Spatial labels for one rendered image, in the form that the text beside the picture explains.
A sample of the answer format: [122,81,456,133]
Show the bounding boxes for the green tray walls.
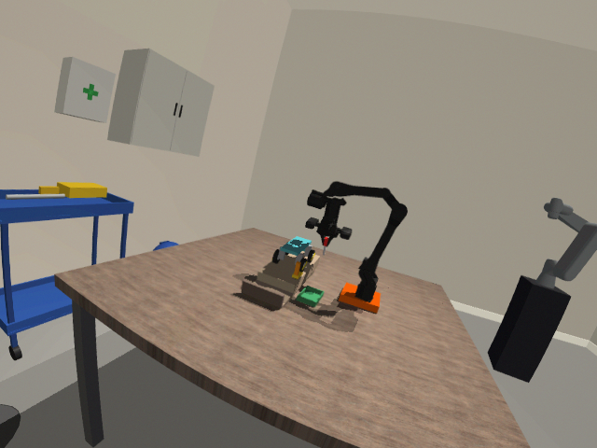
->
[296,286,324,307]

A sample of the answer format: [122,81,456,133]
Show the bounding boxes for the green tray floor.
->
[301,290,320,301]

